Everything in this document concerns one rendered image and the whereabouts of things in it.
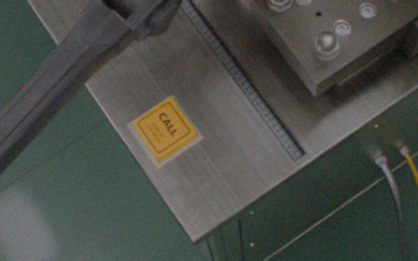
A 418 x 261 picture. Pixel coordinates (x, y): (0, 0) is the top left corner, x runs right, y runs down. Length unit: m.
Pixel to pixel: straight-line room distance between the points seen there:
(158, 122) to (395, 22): 0.37
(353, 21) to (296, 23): 0.08
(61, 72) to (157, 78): 0.33
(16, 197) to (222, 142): 1.05
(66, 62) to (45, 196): 1.25
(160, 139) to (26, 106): 0.31
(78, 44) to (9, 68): 1.34
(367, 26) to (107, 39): 0.38
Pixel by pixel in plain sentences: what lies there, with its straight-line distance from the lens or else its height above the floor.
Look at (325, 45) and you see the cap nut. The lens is 1.30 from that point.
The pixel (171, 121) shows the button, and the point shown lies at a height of 0.92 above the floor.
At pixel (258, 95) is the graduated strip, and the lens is 1.45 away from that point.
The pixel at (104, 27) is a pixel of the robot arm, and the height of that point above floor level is 1.21.
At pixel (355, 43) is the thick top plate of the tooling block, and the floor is 1.03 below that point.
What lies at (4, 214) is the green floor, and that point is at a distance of 2.40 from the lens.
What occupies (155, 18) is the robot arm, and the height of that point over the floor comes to 1.20.
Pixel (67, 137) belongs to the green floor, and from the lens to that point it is 2.41.
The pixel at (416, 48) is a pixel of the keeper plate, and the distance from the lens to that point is 1.44.
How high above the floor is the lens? 2.29
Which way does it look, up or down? 74 degrees down
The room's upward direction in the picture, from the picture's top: 10 degrees counter-clockwise
